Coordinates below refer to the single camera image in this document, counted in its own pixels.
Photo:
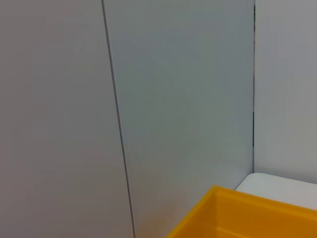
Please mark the yellow plastic bin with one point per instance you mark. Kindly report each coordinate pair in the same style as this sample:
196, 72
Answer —
247, 218

